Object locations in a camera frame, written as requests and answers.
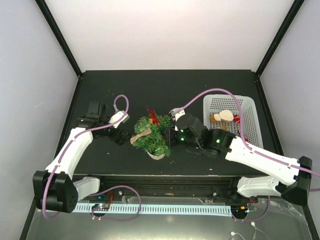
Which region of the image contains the burlap fabric ornament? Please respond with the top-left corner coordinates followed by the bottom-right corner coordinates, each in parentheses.
top-left (130, 128), bottom-right (152, 145)

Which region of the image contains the small green christmas tree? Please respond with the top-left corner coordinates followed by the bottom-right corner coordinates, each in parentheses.
top-left (132, 115), bottom-right (173, 160)

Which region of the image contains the red star ornament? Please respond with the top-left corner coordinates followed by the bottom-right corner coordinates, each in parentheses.
top-left (146, 107), bottom-right (162, 126)

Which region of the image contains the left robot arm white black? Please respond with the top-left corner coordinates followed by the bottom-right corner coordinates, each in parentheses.
top-left (32, 102), bottom-right (130, 218)

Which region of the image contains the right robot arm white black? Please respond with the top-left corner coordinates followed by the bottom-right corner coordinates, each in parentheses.
top-left (163, 113), bottom-right (312, 206)

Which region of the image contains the white plastic basket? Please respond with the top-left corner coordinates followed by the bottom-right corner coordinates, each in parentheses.
top-left (203, 94), bottom-right (264, 148)

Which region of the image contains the cream felt snowman ornament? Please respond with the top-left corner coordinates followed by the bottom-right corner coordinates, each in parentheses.
top-left (210, 109), bottom-right (234, 123)

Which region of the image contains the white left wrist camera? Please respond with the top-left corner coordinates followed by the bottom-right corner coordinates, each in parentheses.
top-left (108, 110), bottom-right (130, 129)

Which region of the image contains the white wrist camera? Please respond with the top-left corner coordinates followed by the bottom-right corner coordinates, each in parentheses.
top-left (108, 110), bottom-right (130, 129)
top-left (169, 107), bottom-right (186, 131)

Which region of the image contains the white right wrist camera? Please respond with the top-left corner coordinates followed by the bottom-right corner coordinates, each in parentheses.
top-left (169, 107), bottom-right (186, 131)

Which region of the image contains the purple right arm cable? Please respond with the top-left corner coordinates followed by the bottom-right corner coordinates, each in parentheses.
top-left (174, 87), bottom-right (320, 223)

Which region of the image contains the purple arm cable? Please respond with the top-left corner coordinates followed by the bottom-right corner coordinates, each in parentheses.
top-left (41, 94), bottom-right (130, 223)
top-left (174, 87), bottom-right (320, 223)

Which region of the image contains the white slotted cable duct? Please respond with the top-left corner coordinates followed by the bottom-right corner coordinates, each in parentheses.
top-left (73, 203), bottom-right (232, 217)

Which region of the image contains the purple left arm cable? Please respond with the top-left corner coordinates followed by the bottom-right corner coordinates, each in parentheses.
top-left (41, 94), bottom-right (130, 223)

